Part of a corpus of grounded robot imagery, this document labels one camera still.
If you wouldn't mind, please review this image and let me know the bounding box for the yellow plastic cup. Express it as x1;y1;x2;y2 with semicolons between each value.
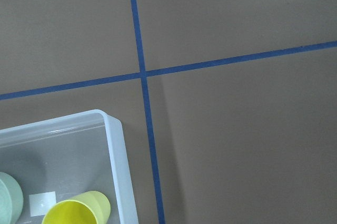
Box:
42;191;111;224

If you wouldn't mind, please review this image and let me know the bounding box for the white label in box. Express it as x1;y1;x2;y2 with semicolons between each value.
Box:
28;191;56;217

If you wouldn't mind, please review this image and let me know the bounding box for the clear plastic storage box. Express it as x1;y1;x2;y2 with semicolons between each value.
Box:
1;110;138;223

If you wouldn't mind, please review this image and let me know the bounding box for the light green bowl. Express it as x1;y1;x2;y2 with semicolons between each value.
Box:
1;172;24;224

